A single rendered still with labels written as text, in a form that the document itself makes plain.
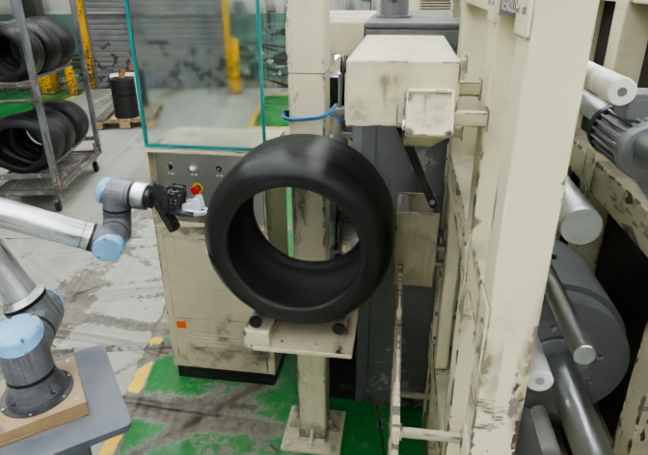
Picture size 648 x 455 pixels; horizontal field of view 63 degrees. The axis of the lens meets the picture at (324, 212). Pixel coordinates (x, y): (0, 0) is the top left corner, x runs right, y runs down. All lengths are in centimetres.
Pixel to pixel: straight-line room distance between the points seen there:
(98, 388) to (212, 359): 88
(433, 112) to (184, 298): 190
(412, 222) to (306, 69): 64
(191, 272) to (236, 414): 73
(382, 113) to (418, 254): 85
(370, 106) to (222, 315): 174
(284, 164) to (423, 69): 53
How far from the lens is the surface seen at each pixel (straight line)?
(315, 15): 182
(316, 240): 203
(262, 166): 155
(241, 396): 290
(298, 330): 193
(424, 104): 111
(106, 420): 203
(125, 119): 824
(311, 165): 152
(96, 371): 225
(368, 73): 119
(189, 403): 291
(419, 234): 191
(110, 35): 1155
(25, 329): 198
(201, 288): 268
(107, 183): 186
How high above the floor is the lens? 194
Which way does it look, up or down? 23 degrees down
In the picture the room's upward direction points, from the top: straight up
